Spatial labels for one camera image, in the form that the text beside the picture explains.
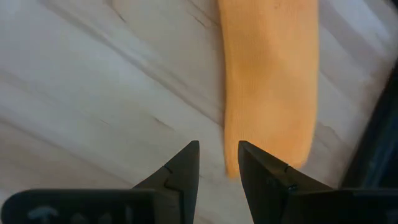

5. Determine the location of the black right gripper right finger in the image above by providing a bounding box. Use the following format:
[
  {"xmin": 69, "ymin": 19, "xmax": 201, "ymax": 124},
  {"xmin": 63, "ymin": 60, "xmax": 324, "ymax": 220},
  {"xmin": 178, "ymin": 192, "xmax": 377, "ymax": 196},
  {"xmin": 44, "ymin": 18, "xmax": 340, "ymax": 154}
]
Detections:
[{"xmin": 238, "ymin": 140, "xmax": 398, "ymax": 224}]

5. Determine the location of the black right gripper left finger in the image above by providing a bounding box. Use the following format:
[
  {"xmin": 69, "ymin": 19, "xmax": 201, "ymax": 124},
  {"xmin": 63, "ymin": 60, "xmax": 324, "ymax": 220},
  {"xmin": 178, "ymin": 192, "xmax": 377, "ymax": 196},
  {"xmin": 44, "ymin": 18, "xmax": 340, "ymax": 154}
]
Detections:
[{"xmin": 1, "ymin": 140, "xmax": 200, "ymax": 224}]

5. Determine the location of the orange microfiber towel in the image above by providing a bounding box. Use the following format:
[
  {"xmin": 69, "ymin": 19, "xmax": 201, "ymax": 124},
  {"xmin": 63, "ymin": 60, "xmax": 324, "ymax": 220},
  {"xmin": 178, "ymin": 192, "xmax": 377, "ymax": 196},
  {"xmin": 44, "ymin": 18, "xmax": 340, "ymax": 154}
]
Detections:
[{"xmin": 217, "ymin": 0, "xmax": 320, "ymax": 179}]

